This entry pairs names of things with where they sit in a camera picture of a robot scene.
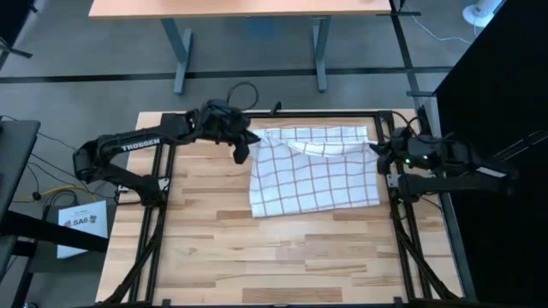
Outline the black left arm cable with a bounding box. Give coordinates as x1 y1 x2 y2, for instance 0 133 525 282
225 81 260 113

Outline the dark grey box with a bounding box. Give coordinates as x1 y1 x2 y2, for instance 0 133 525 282
28 200 117 275

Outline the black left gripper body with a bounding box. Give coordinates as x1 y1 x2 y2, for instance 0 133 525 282
196 98 253 166

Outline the black slanted rail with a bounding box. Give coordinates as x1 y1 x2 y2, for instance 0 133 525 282
491 129 548 166

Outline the black rig post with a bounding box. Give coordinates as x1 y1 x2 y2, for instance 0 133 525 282
376 0 479 303

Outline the black metal table frame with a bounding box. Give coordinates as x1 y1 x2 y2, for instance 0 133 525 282
96 101 464 308

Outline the grey desk leg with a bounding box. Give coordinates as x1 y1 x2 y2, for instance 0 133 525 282
312 16 332 93
161 18 194 96

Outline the white checked towel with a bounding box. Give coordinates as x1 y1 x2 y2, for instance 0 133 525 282
247 124 382 219

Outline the white fan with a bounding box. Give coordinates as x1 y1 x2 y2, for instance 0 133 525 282
462 0 504 29

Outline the black beam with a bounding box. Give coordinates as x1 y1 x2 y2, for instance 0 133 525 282
0 209 110 254

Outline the light wooden desk top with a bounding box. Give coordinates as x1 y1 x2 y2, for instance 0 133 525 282
88 0 393 21

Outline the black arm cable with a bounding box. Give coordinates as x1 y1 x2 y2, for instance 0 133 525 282
225 81 260 113
391 110 424 138

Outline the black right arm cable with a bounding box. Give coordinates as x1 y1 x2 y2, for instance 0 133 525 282
391 110 424 138

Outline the yellow floor cable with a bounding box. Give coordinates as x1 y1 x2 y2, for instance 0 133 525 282
16 184 98 203

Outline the dark grey side desk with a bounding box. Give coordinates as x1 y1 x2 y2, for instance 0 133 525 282
0 119 42 223

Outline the white floor cable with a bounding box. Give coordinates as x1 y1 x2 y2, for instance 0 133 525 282
412 15 474 46

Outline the black side panel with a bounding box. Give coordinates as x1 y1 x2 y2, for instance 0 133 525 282
434 0 548 308

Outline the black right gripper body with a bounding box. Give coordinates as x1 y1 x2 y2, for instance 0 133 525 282
376 127 432 176

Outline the white paper sign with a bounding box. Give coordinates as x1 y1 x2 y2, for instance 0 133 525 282
57 199 109 260

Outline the black floor cable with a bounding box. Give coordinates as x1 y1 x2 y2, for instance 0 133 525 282
0 114 108 206

